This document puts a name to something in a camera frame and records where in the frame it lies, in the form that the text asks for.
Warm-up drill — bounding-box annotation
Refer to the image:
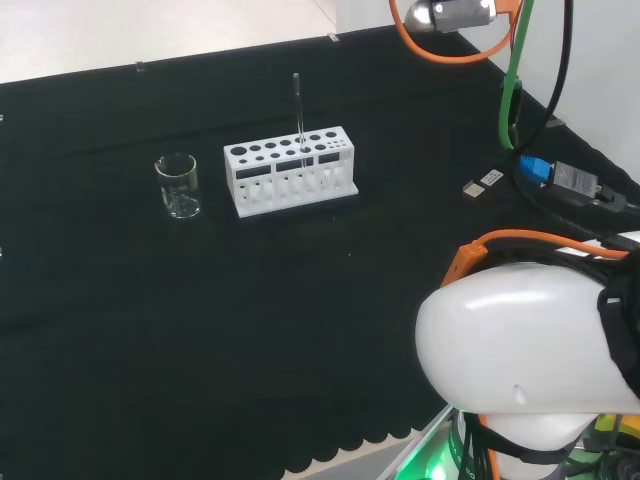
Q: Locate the black cable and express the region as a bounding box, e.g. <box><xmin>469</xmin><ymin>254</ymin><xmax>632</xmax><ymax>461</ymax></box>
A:
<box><xmin>509</xmin><ymin>0</ymin><xmax>640</xmax><ymax>241</ymax></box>

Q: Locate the small clear glass beaker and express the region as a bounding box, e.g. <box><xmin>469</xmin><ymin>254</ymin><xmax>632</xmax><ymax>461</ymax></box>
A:
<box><xmin>153</xmin><ymin>152</ymin><xmax>203</xmax><ymax>220</ymax></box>

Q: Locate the blue network plug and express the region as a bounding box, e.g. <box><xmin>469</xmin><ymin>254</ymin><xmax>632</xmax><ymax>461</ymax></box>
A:
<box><xmin>517</xmin><ymin>154</ymin><xmax>555</xmax><ymax>189</ymax></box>

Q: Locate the clear glass rod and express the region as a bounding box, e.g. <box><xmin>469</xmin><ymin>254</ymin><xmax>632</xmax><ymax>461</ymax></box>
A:
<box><xmin>291</xmin><ymin>72</ymin><xmax>309</xmax><ymax>171</ymax></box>

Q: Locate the black usb stick white label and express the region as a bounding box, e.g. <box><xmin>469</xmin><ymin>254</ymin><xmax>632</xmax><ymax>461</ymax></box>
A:
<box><xmin>462</xmin><ymin>168</ymin><xmax>505</xmax><ymax>199</ymax></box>

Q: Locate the white test tube rack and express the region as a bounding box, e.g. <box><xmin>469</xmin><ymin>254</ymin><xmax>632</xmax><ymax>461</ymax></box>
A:
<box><xmin>222</xmin><ymin>125</ymin><xmax>360</xmax><ymax>220</ymax></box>

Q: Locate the green cable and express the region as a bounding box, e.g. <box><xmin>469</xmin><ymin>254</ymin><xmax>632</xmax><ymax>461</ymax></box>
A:
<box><xmin>499</xmin><ymin>0</ymin><xmax>535</xmax><ymax>151</ymax></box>

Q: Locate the black bench cloth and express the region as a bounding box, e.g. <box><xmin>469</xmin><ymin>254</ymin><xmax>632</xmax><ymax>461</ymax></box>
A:
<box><xmin>0</xmin><ymin>23</ymin><xmax>640</xmax><ymax>480</ymax></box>

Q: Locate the orange cable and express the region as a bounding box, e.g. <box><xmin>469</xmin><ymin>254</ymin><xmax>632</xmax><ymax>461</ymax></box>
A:
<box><xmin>439</xmin><ymin>228</ymin><xmax>632</xmax><ymax>289</ymax></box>
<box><xmin>388</xmin><ymin>0</ymin><xmax>527</xmax><ymax>65</ymax></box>

